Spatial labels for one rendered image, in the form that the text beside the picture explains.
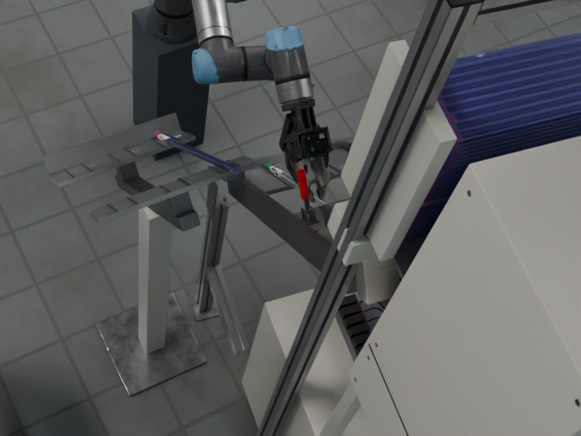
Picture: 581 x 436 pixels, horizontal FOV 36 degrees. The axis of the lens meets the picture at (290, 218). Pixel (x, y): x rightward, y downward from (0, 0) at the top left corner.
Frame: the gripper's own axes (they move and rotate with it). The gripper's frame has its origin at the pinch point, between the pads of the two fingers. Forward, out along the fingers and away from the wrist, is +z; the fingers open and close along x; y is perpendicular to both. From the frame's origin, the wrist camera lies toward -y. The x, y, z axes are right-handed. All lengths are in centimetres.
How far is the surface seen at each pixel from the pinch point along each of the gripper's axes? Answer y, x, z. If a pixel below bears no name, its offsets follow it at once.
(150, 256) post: -31.2, -32.6, 7.2
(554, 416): 94, -10, 23
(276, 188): -13.9, -3.9, -2.5
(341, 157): -24.3, 16.9, -5.3
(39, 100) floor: -138, -42, -43
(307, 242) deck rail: 19.0, -10.0, 6.8
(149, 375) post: -82, -34, 46
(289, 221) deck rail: 10.3, -10.0, 3.0
